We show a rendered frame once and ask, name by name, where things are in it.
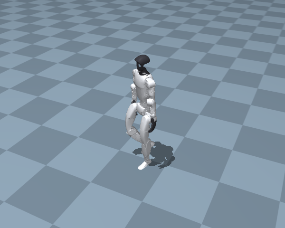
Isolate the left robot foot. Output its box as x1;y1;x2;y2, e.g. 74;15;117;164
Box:
138;159;152;170

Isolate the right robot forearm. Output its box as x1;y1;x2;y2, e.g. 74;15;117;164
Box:
131;89;137;103

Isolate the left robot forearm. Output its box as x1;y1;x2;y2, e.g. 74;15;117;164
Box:
149;100;157;121

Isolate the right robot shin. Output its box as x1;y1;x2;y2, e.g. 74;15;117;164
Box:
126;129;142;143

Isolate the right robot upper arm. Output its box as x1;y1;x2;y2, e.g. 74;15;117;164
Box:
130;69;138;91

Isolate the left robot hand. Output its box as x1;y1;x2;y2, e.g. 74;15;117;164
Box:
148;118;157;133

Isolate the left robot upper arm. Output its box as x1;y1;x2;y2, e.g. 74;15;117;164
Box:
146;78;156;106

